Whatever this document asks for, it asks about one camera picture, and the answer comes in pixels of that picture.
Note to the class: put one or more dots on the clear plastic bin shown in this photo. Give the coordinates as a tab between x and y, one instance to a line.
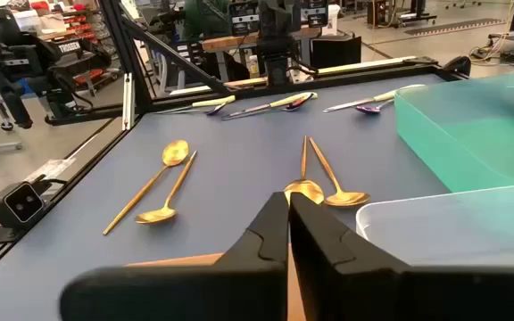
440	227

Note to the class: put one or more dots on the black background robot station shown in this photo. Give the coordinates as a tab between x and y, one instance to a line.
25	58

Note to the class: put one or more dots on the black table-level camera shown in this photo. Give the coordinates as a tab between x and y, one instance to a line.
20	203

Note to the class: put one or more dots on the wooden workbench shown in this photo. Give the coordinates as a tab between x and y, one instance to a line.
234	41

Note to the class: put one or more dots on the teal plastic bin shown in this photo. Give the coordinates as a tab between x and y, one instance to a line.
462	147

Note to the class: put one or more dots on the orange tray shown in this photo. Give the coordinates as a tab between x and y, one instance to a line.
181	260

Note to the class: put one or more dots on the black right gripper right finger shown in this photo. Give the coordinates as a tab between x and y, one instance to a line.
373	290

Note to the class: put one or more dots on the shelf with red bins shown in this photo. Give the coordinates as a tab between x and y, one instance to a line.
85	27

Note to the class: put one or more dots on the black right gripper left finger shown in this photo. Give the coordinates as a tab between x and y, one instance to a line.
248	290

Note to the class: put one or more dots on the person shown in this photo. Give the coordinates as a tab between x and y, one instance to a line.
203	20

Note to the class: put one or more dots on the gold spoon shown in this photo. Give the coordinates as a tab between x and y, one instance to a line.
305	186
175	152
155	215
347	198

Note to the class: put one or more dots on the black floor mat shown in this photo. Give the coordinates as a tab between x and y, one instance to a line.
453	27

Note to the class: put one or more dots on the iridescent purple spoon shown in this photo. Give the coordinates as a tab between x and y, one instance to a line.
296	105
367	109
215	109

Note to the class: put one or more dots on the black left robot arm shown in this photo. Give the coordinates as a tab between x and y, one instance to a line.
278	44

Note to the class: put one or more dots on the black aluminium table frame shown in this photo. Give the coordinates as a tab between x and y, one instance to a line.
127	58

